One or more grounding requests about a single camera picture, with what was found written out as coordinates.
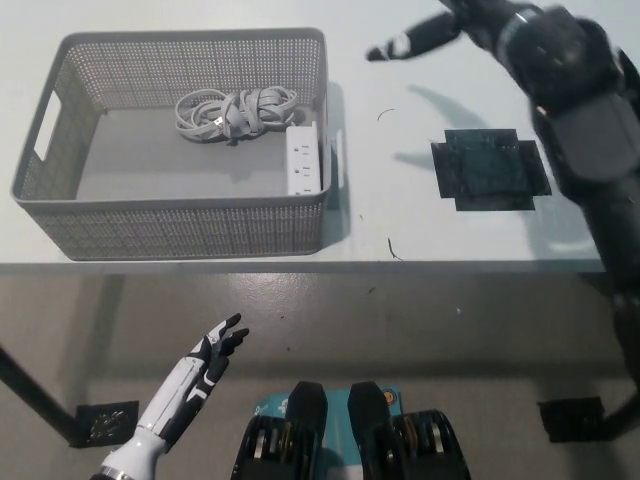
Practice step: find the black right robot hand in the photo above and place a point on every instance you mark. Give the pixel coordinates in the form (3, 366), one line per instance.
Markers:
(430, 37)

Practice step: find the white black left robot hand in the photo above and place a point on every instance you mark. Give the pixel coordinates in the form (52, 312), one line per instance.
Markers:
(200, 375)

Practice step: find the black tape patch on table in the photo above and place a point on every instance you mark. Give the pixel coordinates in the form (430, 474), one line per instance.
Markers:
(490, 170)

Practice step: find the black teal robot body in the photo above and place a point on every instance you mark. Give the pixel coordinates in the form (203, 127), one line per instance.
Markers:
(350, 440)

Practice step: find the black table leg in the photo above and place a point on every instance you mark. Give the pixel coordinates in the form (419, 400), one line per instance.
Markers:
(622, 417)
(30, 390)

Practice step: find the grey perforated plastic basket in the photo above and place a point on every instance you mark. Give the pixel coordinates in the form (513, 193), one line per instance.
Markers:
(150, 165)

